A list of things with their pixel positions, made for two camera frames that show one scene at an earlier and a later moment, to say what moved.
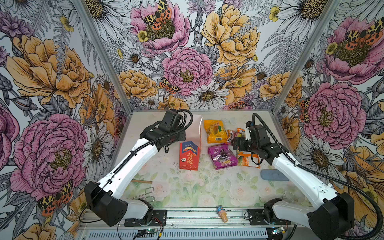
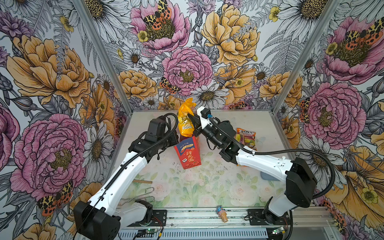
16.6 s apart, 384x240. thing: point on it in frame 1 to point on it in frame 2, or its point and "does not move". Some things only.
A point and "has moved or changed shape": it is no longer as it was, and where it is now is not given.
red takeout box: x=189 y=151 does not move
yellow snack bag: x=215 y=131 has moved or changed shape
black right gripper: x=242 y=141 to x=199 y=125
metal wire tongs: x=144 y=193 does not move
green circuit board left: x=146 y=233 does not move
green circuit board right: x=275 y=232 does not move
